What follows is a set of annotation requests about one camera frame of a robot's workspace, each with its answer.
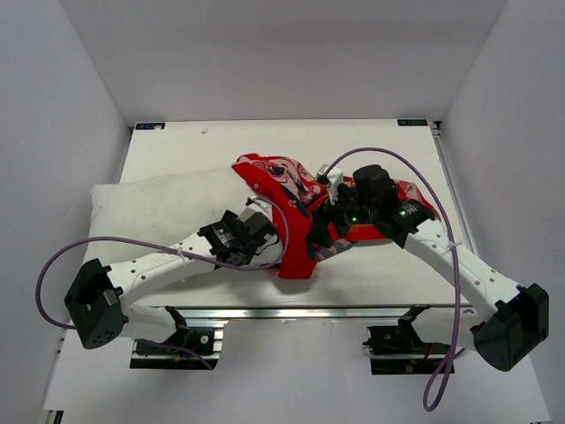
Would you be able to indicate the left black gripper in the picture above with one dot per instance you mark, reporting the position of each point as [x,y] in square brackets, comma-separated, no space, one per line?
[229,219]

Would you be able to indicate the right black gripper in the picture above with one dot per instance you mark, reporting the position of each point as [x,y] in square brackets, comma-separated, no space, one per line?
[319,233]

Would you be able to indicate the red pink patterned pillowcase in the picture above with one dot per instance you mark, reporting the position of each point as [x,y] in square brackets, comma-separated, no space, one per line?
[296,193]

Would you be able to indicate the white pillow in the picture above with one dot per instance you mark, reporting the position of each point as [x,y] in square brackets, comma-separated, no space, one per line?
[169,208]

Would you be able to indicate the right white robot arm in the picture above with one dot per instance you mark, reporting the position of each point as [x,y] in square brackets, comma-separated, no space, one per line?
[510,319]

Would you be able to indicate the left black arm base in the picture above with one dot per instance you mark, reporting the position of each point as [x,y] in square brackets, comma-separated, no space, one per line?
[199,349]

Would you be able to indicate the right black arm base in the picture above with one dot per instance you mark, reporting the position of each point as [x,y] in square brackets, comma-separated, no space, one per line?
[397,349]

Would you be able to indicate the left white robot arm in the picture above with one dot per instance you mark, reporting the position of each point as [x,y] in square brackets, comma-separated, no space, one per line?
[103,300]

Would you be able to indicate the right blue table label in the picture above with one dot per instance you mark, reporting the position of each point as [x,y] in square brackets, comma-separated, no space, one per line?
[412,122]

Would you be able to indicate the blue table label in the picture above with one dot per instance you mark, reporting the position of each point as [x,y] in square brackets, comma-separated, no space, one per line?
[412,122]
[149,126]

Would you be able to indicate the left blue table label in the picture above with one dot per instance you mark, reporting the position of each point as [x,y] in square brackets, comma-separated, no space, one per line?
[149,126]

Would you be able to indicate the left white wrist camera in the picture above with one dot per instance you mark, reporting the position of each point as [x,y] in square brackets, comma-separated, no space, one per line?
[257,204]

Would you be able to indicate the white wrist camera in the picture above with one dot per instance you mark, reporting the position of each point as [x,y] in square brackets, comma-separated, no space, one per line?
[331,178]
[257,204]

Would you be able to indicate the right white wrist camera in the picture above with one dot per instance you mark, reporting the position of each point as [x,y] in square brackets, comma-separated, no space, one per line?
[331,178]

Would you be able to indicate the aluminium front rail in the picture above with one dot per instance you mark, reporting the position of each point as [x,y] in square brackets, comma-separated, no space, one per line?
[292,313]

